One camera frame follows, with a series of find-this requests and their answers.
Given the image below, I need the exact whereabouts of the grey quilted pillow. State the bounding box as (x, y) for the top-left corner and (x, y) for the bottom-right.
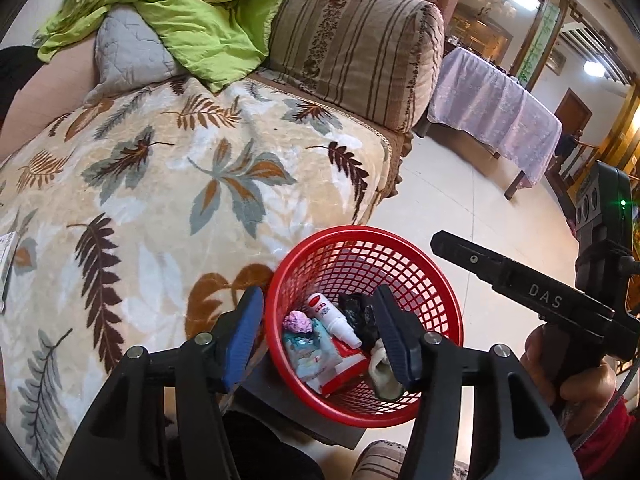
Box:
(84, 4), (186, 105)

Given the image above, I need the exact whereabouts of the teal tissue packet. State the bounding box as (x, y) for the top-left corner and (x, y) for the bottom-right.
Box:
(283, 332), (343, 382)

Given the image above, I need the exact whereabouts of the red mesh waste basket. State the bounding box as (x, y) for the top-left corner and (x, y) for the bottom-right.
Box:
(264, 226), (463, 428)

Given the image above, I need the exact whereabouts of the white spray bottle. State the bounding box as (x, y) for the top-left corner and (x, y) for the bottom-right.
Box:
(306, 292), (362, 349)

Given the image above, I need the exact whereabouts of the black plastic bag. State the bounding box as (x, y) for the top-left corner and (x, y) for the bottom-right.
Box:
(338, 292), (380, 353)

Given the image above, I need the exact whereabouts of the table with lilac cloth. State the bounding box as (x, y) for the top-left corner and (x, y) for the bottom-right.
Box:
(413, 47), (562, 200)

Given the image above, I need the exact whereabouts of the black puffer jacket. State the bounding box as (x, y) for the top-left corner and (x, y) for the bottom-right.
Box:
(0, 46), (43, 126)

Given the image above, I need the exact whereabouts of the pink bed sheet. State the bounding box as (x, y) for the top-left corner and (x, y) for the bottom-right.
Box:
(1, 34), (98, 160)

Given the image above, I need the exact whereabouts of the striped brown sofa cushion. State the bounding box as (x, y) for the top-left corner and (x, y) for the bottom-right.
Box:
(258, 0), (444, 133)

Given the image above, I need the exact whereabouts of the right hand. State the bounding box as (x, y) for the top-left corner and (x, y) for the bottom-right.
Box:
(521, 326), (616, 438)

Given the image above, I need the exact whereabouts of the white sock with green trim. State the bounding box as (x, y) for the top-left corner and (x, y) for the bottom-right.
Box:
(368, 338), (405, 402)

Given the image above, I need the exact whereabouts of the red white foot-print box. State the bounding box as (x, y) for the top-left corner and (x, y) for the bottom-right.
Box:
(317, 337), (369, 396)

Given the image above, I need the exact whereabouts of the green quilted comforter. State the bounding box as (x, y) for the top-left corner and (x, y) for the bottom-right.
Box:
(35, 0), (283, 92)

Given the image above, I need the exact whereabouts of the pink paper ball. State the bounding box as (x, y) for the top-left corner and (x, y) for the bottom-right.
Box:
(282, 310), (312, 335)

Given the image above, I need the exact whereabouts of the wooden door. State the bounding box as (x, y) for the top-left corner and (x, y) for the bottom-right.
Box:
(554, 88), (592, 136)

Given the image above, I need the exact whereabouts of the leaf-pattern beige blanket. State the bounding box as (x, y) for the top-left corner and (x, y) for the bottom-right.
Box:
(1, 76), (410, 479)

